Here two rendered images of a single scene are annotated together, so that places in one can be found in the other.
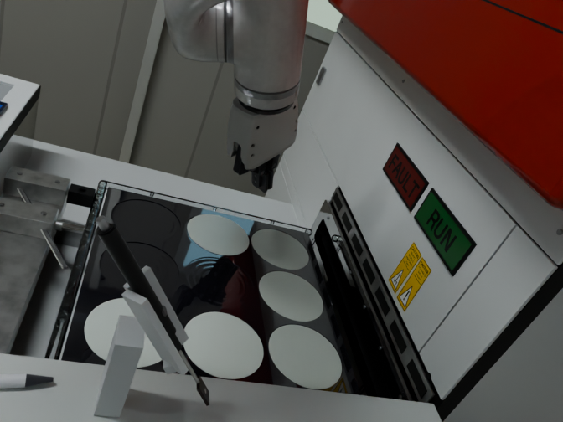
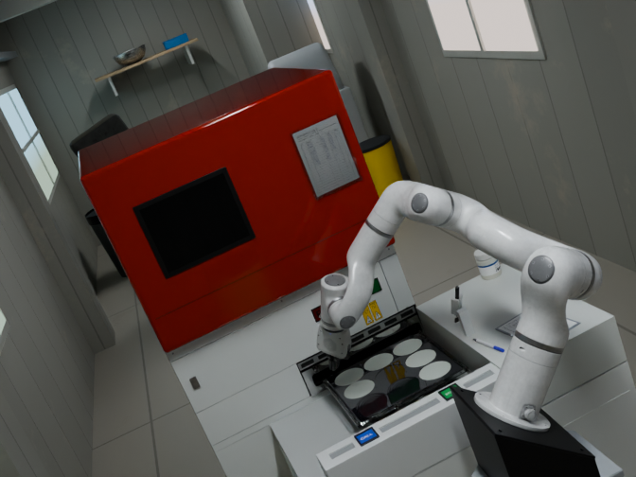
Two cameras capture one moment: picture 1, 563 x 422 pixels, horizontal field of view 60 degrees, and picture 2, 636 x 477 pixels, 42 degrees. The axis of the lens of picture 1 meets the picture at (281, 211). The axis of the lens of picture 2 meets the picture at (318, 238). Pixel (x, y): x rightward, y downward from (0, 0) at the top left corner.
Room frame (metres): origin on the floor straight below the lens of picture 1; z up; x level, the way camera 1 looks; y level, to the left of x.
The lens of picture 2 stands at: (0.13, 2.32, 2.13)
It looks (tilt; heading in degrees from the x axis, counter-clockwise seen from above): 17 degrees down; 281
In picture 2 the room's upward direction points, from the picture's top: 22 degrees counter-clockwise
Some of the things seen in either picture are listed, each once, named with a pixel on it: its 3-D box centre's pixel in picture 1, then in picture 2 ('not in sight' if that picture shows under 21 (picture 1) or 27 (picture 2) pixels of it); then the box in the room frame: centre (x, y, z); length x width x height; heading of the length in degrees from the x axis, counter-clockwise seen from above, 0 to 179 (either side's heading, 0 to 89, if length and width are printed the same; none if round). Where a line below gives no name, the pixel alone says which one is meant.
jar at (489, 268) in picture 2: not in sight; (487, 262); (0.13, -0.30, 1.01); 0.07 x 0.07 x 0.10
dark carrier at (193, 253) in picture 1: (219, 283); (391, 374); (0.52, 0.04, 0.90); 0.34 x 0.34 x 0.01; 22
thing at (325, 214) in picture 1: (348, 301); (364, 354); (0.61, -0.15, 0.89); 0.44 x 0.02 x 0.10; 22
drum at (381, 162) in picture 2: not in sight; (380, 173); (0.74, -4.60, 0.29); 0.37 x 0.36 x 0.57; 19
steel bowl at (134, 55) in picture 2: not in sight; (131, 57); (3.13, -6.92, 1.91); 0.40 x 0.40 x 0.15
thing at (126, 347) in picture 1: (148, 349); (460, 313); (0.26, 0.05, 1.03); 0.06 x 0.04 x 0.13; 112
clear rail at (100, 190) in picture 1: (80, 258); (414, 397); (0.46, 0.20, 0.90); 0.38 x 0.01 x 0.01; 22
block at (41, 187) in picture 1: (38, 185); not in sight; (0.56, 0.33, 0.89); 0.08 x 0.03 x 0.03; 112
